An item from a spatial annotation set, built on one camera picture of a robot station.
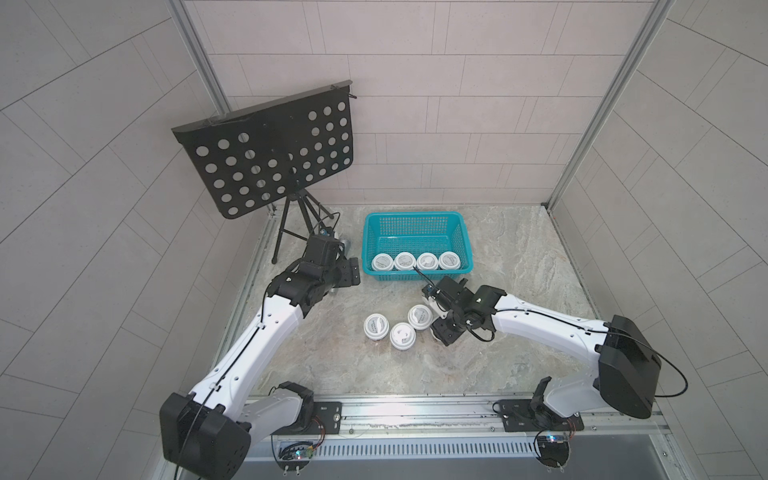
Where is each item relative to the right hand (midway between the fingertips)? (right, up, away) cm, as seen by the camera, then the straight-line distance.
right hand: (441, 328), depth 81 cm
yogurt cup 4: (+4, +18, +12) cm, 22 cm away
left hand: (-25, +18, -2) cm, 31 cm away
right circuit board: (+24, -24, -13) cm, 36 cm away
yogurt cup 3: (-3, +17, +12) cm, 21 cm away
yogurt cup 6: (-18, +1, -2) cm, 18 cm away
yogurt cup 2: (-10, +17, +11) cm, 23 cm away
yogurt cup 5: (-6, +3, 0) cm, 7 cm away
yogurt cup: (-17, +17, +11) cm, 26 cm away
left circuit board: (-34, -22, -17) cm, 44 cm away
